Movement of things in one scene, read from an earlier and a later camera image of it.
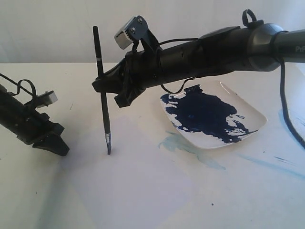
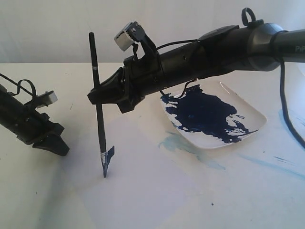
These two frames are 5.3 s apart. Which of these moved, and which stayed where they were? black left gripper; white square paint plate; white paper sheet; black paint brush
Moved: black paint brush
Stayed: white paper sheet; black left gripper; white square paint plate
